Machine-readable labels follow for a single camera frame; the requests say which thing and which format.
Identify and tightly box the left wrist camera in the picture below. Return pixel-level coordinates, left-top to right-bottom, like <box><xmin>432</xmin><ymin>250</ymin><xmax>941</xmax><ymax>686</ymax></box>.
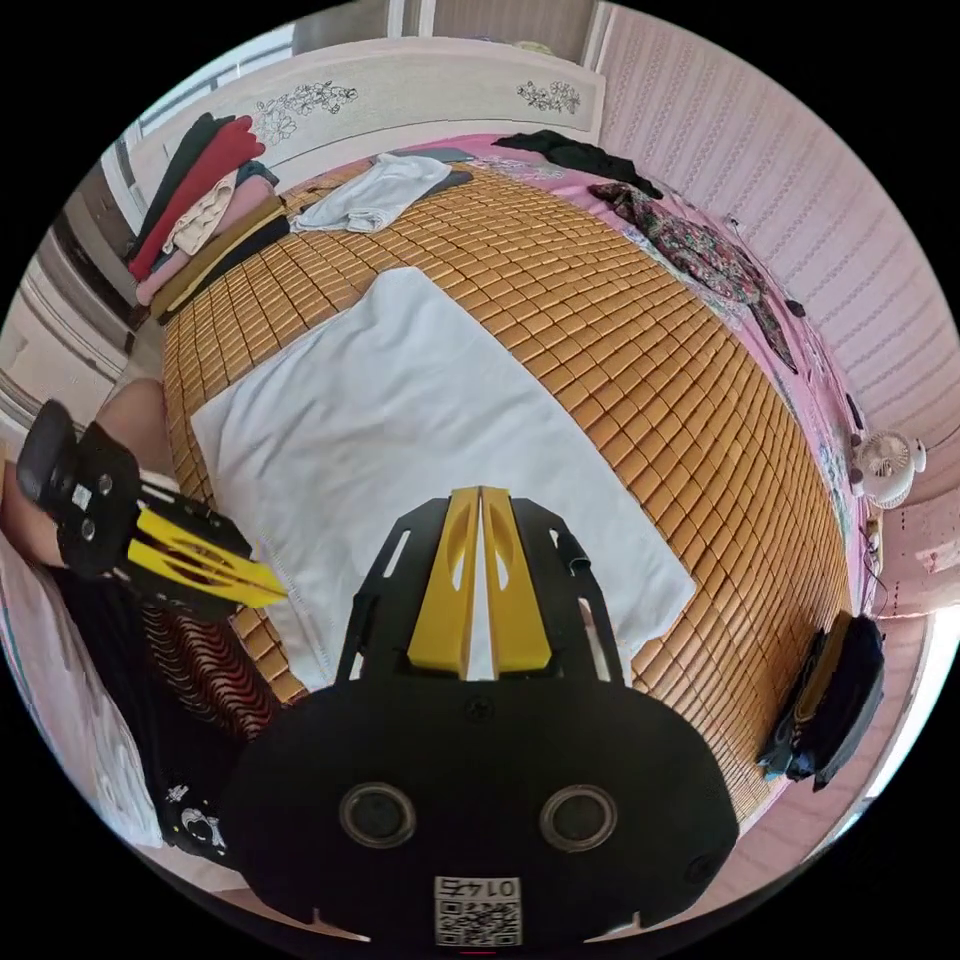
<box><xmin>14</xmin><ymin>398</ymin><xmax>79</xmax><ymax>504</ymax></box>

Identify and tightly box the bed with woven mat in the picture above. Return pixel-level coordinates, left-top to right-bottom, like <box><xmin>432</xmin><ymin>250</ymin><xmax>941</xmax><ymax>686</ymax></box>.
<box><xmin>97</xmin><ymin>37</ymin><xmax>935</xmax><ymax>901</ymax></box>

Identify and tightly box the crumpled pale white garment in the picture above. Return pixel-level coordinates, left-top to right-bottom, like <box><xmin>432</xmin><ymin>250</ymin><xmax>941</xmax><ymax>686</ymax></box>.
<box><xmin>288</xmin><ymin>152</ymin><xmax>454</xmax><ymax>235</ymax></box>

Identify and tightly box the pile of clothes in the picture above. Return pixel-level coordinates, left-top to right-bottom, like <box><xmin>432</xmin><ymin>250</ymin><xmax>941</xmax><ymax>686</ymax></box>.
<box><xmin>125</xmin><ymin>112</ymin><xmax>295</xmax><ymax>325</ymax></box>

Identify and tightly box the white long sleeve shirt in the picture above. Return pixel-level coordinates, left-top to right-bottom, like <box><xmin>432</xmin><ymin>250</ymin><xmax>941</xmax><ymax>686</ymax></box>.
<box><xmin>190</xmin><ymin>266</ymin><xmax>700</xmax><ymax>693</ymax></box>

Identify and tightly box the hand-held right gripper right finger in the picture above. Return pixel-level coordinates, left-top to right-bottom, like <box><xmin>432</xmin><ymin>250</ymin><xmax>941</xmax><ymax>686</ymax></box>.
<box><xmin>479</xmin><ymin>485</ymin><xmax>553</xmax><ymax>674</ymax></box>

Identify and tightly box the dark floral garment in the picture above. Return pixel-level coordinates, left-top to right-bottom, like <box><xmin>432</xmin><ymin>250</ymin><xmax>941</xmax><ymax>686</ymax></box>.
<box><xmin>587</xmin><ymin>179</ymin><xmax>801</xmax><ymax>374</ymax></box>

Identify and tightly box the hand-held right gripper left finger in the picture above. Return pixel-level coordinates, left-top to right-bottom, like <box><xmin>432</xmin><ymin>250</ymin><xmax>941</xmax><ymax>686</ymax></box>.
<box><xmin>407</xmin><ymin>487</ymin><xmax>481</xmax><ymax>670</ymax></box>

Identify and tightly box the black garment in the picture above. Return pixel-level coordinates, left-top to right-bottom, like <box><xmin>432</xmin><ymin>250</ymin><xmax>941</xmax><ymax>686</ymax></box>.
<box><xmin>491</xmin><ymin>128</ymin><xmax>666</xmax><ymax>201</ymax></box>

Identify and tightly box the small white fan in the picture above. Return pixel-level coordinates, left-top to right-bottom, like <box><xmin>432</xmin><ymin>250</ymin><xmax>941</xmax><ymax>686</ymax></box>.
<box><xmin>849</xmin><ymin>430</ymin><xmax>929</xmax><ymax>512</ymax></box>

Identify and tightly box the person's left hand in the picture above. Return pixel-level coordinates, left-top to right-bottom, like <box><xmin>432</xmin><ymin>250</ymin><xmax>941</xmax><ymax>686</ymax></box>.
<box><xmin>0</xmin><ymin>461</ymin><xmax>65</xmax><ymax>570</ymax></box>

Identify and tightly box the folded dark clothes stack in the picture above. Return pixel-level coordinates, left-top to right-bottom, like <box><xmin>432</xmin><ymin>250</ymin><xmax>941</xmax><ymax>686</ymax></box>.
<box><xmin>755</xmin><ymin>610</ymin><xmax>888</xmax><ymax>793</ymax></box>

